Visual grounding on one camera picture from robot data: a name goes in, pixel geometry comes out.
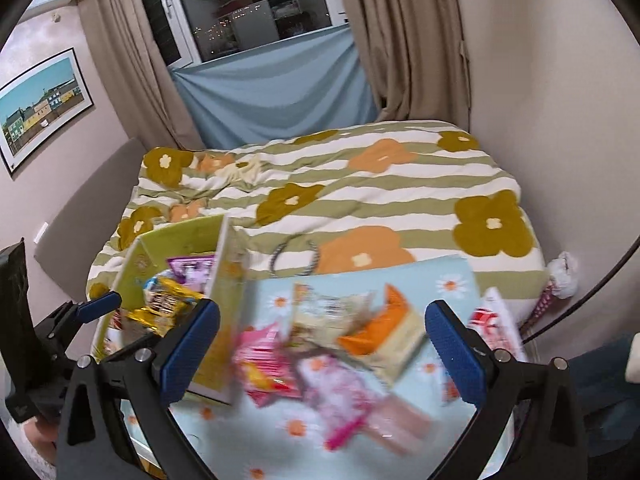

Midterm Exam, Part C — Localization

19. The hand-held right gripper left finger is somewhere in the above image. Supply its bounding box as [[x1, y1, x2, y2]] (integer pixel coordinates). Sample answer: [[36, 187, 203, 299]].
[[55, 299, 221, 480]]

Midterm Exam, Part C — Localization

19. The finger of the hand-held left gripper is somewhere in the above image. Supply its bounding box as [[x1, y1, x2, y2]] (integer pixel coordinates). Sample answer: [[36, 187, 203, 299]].
[[35, 291, 122, 346]]

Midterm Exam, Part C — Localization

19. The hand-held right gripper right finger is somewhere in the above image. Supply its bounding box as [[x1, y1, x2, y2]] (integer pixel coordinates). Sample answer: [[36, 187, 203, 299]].
[[425, 300, 586, 480]]

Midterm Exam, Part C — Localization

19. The gold snack packet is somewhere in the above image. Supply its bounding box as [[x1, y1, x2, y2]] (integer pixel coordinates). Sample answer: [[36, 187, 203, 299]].
[[125, 272, 203, 336]]

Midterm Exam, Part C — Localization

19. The purple snack packet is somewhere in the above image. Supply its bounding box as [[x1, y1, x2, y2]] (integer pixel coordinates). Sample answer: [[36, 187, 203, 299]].
[[165, 255, 218, 293]]

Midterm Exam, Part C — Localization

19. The yellow-green cardboard box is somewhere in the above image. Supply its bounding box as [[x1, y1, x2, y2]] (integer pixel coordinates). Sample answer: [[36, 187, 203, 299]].
[[92, 214, 251, 406]]

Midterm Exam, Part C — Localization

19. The pile of snack packets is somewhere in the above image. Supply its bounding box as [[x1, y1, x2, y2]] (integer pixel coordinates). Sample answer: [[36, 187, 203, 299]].
[[235, 282, 526, 453]]

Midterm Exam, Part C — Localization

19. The person's left hand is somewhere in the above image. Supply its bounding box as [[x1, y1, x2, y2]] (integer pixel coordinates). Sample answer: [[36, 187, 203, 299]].
[[22, 417, 58, 463]]

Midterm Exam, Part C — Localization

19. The pink dotted cone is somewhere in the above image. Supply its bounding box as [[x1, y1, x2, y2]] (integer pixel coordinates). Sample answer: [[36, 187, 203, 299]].
[[520, 280, 563, 333]]

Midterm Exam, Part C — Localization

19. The light blue daisy tablecloth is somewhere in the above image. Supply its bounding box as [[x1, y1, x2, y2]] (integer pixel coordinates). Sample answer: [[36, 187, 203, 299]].
[[120, 255, 526, 480]]

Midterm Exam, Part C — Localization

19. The white plastic bag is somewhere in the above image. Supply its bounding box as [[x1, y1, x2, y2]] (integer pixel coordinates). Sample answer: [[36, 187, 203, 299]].
[[547, 251, 581, 301]]

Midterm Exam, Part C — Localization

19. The striped floral blanket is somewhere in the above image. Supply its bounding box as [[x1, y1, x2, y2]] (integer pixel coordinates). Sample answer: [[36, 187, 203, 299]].
[[85, 119, 546, 306]]

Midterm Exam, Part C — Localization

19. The white garment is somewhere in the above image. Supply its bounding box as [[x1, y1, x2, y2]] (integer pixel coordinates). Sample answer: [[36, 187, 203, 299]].
[[625, 332, 640, 383]]

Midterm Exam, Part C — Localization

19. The beige curtain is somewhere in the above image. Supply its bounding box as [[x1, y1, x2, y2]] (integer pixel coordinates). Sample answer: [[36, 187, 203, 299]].
[[332, 0, 473, 123], [75, 0, 203, 151]]

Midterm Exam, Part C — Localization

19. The blue cloth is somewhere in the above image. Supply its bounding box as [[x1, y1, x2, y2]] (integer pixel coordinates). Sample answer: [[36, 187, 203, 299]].
[[167, 25, 381, 151]]

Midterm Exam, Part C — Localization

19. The window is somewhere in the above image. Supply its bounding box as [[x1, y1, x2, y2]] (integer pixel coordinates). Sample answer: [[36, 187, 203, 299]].
[[135, 0, 351, 68]]

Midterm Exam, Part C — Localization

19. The blue white cord loop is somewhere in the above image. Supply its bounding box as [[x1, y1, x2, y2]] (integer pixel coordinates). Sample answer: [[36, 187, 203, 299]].
[[270, 240, 321, 277]]

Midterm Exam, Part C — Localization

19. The framed wall poster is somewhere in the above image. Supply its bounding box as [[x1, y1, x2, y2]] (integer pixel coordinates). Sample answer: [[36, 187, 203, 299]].
[[0, 47, 95, 177]]

